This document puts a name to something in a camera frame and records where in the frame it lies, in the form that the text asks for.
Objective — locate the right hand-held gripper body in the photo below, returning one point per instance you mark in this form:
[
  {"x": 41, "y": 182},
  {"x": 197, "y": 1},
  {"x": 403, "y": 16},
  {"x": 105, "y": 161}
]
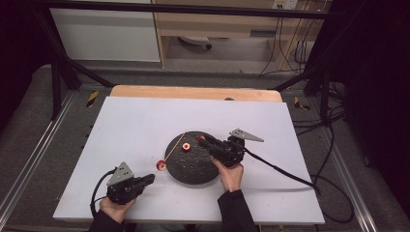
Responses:
[{"x": 232, "y": 153}]

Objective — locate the white cabinet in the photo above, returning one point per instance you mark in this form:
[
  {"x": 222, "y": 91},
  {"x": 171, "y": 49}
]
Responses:
[{"x": 103, "y": 35}]

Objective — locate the black textured plate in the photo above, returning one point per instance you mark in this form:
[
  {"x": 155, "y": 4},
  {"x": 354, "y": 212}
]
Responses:
[{"x": 190, "y": 169}]

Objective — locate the white device under desk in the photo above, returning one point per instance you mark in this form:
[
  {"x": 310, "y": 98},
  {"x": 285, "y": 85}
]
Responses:
[{"x": 195, "y": 40}]

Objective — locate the dark curtain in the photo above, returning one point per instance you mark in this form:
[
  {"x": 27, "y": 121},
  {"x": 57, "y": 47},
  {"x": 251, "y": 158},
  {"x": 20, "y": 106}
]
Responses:
[
  {"x": 377, "y": 80},
  {"x": 16, "y": 48}
]

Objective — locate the person's left hand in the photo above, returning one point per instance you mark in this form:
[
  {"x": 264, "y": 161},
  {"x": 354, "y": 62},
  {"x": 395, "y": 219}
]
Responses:
[{"x": 116, "y": 210}]

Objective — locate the light wooden desk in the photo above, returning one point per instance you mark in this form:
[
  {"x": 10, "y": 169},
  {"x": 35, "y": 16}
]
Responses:
[{"x": 209, "y": 24}]

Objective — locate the aluminium floor rail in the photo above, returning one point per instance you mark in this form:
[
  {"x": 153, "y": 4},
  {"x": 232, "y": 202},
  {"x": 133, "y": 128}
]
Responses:
[
  {"x": 351, "y": 180},
  {"x": 35, "y": 151}
]

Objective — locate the yellow black floor tape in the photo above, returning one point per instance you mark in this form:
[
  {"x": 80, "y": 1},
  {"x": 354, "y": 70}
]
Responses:
[
  {"x": 92, "y": 99},
  {"x": 300, "y": 103}
]

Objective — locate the red cored hawthorn fruit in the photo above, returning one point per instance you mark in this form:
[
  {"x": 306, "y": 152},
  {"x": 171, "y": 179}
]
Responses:
[{"x": 161, "y": 165}]

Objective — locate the white power strip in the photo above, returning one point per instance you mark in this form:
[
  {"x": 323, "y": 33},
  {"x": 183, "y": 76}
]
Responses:
[{"x": 285, "y": 4}]

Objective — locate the thin wooden skewer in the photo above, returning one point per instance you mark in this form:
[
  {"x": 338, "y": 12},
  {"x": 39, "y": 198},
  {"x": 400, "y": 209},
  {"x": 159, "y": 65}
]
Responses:
[{"x": 174, "y": 149}]

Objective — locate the black metal frame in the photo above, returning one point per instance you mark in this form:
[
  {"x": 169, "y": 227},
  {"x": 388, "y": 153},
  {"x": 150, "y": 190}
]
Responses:
[{"x": 193, "y": 8}]

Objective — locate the person's right hand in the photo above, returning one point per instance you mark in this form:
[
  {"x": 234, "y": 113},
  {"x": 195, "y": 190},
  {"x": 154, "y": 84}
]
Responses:
[{"x": 231, "y": 179}]

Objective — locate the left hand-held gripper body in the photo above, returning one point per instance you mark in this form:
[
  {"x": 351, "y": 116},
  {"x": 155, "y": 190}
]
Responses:
[{"x": 122, "y": 190}]

